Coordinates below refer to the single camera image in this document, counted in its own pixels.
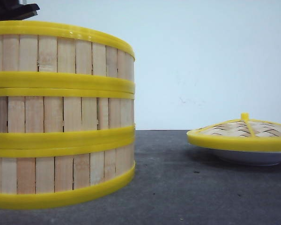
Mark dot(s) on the woven bamboo steamer lid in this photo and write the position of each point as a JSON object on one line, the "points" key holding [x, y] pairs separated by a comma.
{"points": [[243, 135]]}

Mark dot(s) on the white shallow plate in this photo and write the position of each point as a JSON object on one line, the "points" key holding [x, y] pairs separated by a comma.
{"points": [[253, 158]]}

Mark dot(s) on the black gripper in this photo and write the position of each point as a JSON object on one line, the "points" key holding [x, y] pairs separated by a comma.
{"points": [[15, 10]]}

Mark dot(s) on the bamboo steamer basket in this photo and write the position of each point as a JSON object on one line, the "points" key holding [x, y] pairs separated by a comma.
{"points": [[37, 131], [63, 181], [46, 59]]}

